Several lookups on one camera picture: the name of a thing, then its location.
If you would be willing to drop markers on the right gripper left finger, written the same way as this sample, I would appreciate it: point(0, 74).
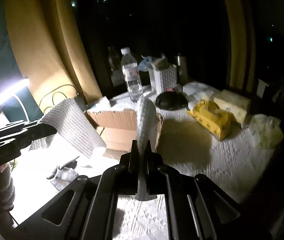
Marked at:
point(86, 208)

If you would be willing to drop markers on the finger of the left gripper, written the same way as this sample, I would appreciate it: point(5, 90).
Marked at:
point(18, 127)
point(39, 131)

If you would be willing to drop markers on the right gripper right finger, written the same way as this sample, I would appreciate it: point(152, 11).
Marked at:
point(196, 207)

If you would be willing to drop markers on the grey patterned cloth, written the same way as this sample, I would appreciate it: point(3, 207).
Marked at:
point(63, 175)

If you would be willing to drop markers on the white textured towel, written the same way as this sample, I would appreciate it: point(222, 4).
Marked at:
point(82, 127)

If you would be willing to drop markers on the white desk lamp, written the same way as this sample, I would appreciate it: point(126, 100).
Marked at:
point(12, 90)

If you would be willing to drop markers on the yellow curtain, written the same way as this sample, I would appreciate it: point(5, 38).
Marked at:
point(48, 49)

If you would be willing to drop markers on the white power strip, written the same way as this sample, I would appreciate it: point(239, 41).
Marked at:
point(102, 102)

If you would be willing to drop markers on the brown cardboard box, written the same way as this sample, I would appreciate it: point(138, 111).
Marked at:
point(116, 128)

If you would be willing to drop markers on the yellow wet wipes pack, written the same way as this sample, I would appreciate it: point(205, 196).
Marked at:
point(216, 120)

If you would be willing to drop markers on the crumpled clear plastic bag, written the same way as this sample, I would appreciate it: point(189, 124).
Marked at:
point(265, 131)

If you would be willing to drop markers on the black round lid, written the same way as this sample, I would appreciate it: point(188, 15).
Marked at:
point(171, 101)

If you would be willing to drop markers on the pale tissue pack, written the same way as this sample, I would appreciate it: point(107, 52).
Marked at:
point(233, 103)

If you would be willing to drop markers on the clear plastic water bottle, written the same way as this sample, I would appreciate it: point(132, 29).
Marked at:
point(130, 71)

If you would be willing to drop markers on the dark metal flask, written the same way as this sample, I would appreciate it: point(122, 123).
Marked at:
point(182, 69)

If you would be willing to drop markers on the white perforated basket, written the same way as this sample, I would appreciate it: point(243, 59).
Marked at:
point(163, 75)

